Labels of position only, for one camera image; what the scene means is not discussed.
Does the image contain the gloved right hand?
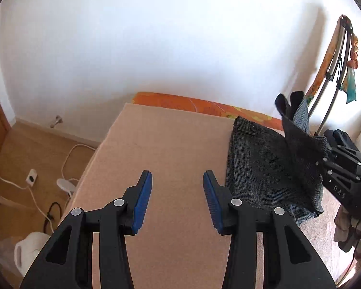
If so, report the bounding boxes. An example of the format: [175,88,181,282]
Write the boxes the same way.
[334,205,361,258]

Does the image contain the black cable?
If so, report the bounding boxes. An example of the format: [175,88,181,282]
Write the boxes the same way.
[43,201,63,236]

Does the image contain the folded metal tripod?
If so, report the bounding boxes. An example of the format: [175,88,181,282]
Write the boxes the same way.
[304,15,354,136]

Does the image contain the orange floral scarf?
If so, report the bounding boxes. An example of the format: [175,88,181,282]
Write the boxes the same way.
[305,15,359,105]

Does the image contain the grey houndstooth pants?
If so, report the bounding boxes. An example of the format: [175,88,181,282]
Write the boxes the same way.
[225,98,328,224]

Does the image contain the metal door stopper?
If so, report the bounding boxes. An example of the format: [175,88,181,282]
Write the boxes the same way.
[50,115,63,129]

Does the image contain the white plastic jug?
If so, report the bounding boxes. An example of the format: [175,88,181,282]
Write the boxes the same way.
[14,232,50,277]

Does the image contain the orange floral bedsheet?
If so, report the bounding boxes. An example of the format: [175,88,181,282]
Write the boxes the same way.
[132,91,283,132]

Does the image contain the white power cable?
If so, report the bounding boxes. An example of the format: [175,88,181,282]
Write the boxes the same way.
[0,143,97,236]

